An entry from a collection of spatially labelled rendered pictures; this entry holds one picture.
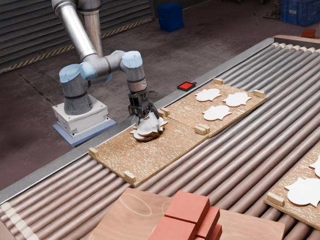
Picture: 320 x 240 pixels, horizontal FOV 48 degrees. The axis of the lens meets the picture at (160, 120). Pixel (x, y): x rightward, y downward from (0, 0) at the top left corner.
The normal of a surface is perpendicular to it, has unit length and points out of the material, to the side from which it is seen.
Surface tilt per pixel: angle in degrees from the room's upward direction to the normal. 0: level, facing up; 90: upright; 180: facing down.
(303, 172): 0
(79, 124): 90
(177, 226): 0
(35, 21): 86
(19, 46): 83
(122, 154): 0
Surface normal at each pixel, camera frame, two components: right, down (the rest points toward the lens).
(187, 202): -0.16, -0.85
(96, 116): 0.57, 0.33
